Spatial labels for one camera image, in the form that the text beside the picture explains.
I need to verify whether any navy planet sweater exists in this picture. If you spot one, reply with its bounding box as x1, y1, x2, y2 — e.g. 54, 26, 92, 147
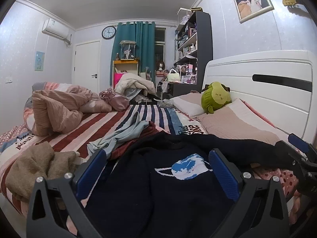
85, 132, 278, 237

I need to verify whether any pink striped duvet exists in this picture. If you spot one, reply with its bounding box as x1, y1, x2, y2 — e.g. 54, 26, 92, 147
24, 82, 112, 136

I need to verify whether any blue wall poster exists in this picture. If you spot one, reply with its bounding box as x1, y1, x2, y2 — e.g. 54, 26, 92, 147
34, 51, 45, 71

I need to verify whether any white handbag on desk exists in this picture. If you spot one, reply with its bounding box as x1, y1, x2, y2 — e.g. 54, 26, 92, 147
167, 69, 180, 82

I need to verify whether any round wall clock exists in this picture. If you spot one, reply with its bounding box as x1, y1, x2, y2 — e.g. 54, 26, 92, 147
102, 26, 116, 40

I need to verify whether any glass display case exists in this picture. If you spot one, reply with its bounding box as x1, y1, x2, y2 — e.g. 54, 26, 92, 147
120, 40, 136, 60

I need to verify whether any framed photo on wall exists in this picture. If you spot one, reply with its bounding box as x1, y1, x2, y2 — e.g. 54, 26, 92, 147
234, 0, 274, 23

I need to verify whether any teal curtain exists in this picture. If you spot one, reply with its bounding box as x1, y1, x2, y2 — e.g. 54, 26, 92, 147
109, 20, 157, 86

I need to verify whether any dark red garment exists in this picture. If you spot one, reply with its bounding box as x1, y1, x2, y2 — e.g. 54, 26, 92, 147
110, 121, 164, 160

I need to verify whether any white air conditioner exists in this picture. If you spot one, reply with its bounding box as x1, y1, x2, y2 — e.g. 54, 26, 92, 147
42, 18, 71, 45

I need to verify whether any dark bookshelf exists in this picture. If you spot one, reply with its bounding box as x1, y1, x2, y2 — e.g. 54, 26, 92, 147
169, 11, 213, 97

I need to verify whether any pink near pillow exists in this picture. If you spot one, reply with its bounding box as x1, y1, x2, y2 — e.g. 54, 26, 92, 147
197, 99, 288, 145

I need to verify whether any guitar headstock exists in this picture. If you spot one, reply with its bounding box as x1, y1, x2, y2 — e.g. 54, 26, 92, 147
282, 0, 300, 7

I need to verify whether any white bed headboard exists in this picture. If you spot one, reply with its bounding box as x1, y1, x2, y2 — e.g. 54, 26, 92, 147
203, 50, 316, 143

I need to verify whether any cream coat pile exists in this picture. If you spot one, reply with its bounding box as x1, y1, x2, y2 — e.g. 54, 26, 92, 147
115, 73, 156, 95

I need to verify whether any white door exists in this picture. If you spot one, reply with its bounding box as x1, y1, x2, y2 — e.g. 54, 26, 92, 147
73, 40, 100, 92

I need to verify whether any white far pillow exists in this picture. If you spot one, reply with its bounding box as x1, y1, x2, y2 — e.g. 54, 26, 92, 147
171, 92, 204, 118

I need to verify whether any light blue garment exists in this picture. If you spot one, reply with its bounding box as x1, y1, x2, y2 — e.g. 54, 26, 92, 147
87, 112, 149, 159

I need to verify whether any brown knit garment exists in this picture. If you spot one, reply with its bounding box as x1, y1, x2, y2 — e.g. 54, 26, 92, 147
5, 141, 80, 202

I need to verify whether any wall light switch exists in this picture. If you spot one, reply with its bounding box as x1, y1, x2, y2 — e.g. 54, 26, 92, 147
5, 77, 12, 83

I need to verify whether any yellow white small cabinet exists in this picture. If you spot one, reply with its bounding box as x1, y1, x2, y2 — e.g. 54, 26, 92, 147
112, 60, 139, 88

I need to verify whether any green plush toy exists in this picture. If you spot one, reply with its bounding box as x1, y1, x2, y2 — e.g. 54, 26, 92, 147
201, 82, 232, 114

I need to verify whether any wig mannequin head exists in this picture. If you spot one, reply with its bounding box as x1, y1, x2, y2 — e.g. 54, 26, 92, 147
156, 60, 165, 71

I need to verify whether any striped fleece blanket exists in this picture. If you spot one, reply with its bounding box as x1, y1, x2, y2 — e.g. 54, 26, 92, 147
0, 104, 209, 236

